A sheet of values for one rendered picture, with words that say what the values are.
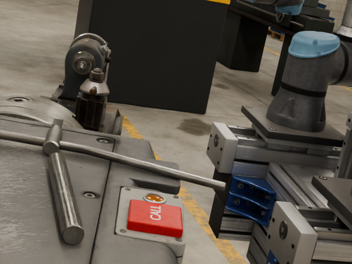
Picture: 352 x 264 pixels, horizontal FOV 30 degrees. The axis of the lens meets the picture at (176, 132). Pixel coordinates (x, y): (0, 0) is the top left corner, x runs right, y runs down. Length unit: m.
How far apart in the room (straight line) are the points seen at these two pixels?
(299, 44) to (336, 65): 0.11
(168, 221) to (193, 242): 2.89
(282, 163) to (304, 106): 0.15
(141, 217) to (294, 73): 0.98
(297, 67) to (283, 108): 0.11
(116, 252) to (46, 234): 0.07
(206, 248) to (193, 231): 0.19
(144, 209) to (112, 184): 0.10
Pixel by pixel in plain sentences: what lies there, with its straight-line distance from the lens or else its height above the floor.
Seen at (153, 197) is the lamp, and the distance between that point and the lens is 0.79.
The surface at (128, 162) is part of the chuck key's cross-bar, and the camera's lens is 0.88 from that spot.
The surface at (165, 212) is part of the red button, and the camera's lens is 0.74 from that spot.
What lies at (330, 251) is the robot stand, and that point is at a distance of 1.20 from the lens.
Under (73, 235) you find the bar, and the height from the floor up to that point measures 1.27.
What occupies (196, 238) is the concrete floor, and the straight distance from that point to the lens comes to 3.67.
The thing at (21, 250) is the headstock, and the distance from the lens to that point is 0.64.
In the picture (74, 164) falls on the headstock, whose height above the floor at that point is 1.26.
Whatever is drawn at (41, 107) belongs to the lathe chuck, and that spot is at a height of 1.23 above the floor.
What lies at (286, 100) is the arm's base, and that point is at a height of 1.22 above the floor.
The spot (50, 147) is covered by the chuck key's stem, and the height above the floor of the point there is 1.27.
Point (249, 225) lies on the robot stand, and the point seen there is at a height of 0.89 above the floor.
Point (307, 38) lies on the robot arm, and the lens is 1.63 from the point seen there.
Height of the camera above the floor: 1.56
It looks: 17 degrees down
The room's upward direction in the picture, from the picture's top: 11 degrees clockwise
